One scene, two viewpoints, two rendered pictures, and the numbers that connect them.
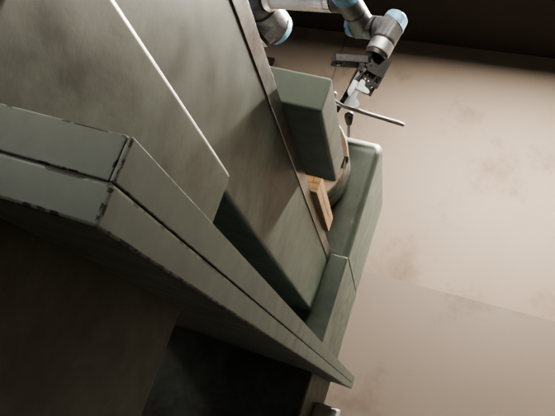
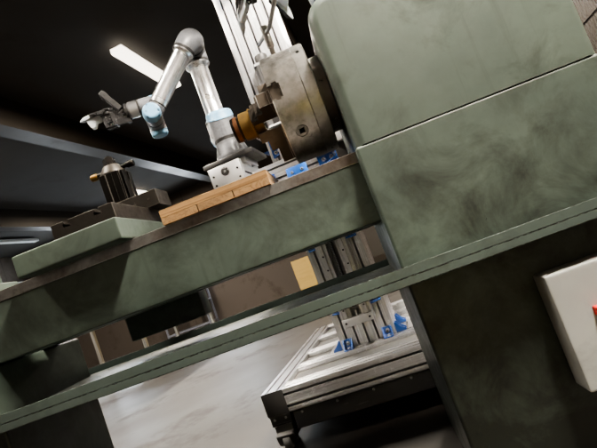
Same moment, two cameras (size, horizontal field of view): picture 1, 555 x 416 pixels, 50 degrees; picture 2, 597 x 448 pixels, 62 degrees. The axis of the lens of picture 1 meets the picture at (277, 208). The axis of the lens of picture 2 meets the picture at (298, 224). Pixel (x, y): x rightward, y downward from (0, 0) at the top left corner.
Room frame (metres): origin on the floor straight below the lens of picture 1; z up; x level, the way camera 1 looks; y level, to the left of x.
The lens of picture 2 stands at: (1.33, -1.37, 0.65)
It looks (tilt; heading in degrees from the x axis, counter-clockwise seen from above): 4 degrees up; 80
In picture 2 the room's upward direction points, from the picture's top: 20 degrees counter-clockwise
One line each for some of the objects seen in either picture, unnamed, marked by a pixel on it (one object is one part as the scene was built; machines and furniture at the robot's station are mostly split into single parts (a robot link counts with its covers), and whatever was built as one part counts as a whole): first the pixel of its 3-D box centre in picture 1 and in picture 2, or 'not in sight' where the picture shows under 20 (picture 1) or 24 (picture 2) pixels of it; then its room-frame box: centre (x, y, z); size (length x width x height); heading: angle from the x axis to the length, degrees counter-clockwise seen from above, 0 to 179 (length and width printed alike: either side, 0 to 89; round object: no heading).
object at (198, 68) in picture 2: not in sight; (207, 92); (1.52, 0.85, 1.54); 0.15 x 0.12 x 0.55; 90
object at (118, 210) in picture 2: not in sight; (121, 225); (1.08, 0.17, 0.95); 0.43 x 0.18 x 0.04; 75
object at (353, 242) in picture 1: (303, 207); (429, 61); (2.07, -0.09, 1.06); 0.59 x 0.48 x 0.39; 165
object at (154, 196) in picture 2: not in sight; (134, 208); (1.12, 0.23, 1.00); 0.20 x 0.10 x 0.05; 165
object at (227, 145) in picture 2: not in sight; (231, 149); (1.52, 0.72, 1.21); 0.15 x 0.15 x 0.10
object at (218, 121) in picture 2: not in sight; (222, 124); (1.52, 0.72, 1.33); 0.13 x 0.12 x 0.14; 90
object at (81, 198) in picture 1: (196, 323); (249, 327); (1.33, 0.09, 0.53); 2.10 x 0.60 x 0.02; 165
